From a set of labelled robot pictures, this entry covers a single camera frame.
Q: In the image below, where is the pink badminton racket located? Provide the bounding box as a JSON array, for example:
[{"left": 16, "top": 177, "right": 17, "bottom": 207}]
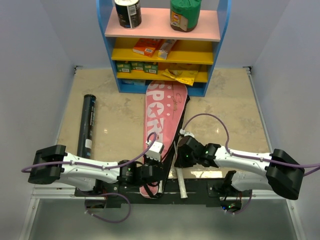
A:
[{"left": 175, "top": 167, "right": 188, "bottom": 199}]

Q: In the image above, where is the pink sport racket bag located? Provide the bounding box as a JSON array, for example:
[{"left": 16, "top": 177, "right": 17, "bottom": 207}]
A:
[{"left": 139, "top": 80, "right": 189, "bottom": 199}]

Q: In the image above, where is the black shuttlecock tube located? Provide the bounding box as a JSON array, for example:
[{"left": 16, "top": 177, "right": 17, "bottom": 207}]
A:
[{"left": 77, "top": 94, "right": 97, "bottom": 159}]

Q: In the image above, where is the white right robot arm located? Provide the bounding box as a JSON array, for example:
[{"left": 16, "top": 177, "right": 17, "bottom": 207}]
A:
[{"left": 174, "top": 135, "right": 305, "bottom": 200}]

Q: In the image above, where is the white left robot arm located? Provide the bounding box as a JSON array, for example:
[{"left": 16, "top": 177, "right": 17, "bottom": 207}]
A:
[{"left": 22, "top": 141, "right": 164, "bottom": 196}]

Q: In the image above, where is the teal tissue pack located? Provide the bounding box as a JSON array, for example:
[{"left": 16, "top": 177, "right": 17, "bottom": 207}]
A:
[{"left": 122, "top": 79, "right": 146, "bottom": 86}]

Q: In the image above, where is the yellow snack bag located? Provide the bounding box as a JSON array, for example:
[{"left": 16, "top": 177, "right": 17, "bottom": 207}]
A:
[{"left": 162, "top": 69, "right": 199, "bottom": 86}]

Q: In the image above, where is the green box right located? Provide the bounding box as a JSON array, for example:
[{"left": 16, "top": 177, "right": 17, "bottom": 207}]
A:
[{"left": 143, "top": 62, "right": 159, "bottom": 75}]

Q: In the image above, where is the green box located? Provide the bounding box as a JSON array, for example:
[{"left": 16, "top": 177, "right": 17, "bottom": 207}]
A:
[
  {"left": 115, "top": 60, "right": 132, "bottom": 73},
  {"left": 143, "top": 62, "right": 159, "bottom": 75},
  {"left": 130, "top": 61, "right": 144, "bottom": 71}
]

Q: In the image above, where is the green box middle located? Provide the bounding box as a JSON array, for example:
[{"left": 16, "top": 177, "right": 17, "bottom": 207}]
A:
[{"left": 130, "top": 61, "right": 144, "bottom": 71}]

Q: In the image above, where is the brown snack packet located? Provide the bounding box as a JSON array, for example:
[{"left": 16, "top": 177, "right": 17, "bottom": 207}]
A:
[{"left": 157, "top": 39, "right": 177, "bottom": 60}]

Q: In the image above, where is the blue shelf unit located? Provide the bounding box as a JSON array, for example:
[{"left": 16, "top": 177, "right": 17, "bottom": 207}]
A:
[{"left": 96, "top": 0, "right": 232, "bottom": 97}]

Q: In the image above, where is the green box left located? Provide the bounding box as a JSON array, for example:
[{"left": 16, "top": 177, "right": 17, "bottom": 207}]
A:
[{"left": 115, "top": 60, "right": 132, "bottom": 73}]

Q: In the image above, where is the orange box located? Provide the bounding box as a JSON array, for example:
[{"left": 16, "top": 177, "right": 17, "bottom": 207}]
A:
[{"left": 132, "top": 38, "right": 162, "bottom": 57}]

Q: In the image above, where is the green wrapped jar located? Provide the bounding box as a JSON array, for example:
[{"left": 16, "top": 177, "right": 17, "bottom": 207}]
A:
[{"left": 170, "top": 0, "right": 202, "bottom": 32}]

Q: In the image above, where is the black white can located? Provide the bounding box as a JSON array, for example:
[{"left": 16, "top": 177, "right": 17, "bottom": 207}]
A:
[{"left": 114, "top": 0, "right": 142, "bottom": 29}]

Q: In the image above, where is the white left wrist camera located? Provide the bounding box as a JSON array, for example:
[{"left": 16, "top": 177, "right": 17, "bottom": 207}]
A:
[{"left": 145, "top": 140, "right": 164, "bottom": 162}]

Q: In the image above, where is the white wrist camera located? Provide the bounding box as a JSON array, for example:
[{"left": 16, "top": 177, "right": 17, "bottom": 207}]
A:
[
  {"left": 179, "top": 128, "right": 195, "bottom": 140},
  {"left": 145, "top": 140, "right": 164, "bottom": 162}
]

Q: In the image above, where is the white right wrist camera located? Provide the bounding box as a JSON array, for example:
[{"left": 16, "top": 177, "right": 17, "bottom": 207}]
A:
[{"left": 179, "top": 128, "right": 195, "bottom": 140}]

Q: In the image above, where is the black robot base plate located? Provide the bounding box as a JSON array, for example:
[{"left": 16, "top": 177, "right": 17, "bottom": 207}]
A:
[{"left": 74, "top": 178, "right": 251, "bottom": 213}]

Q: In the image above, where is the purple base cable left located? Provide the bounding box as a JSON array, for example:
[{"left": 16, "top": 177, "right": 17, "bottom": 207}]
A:
[{"left": 84, "top": 192, "right": 132, "bottom": 223}]

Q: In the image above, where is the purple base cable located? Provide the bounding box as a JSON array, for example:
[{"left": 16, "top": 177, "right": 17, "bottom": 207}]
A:
[
  {"left": 223, "top": 191, "right": 253, "bottom": 215},
  {"left": 84, "top": 192, "right": 132, "bottom": 223}
]

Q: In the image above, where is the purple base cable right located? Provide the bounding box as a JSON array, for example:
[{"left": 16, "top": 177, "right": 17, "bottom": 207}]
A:
[{"left": 223, "top": 191, "right": 253, "bottom": 215}]

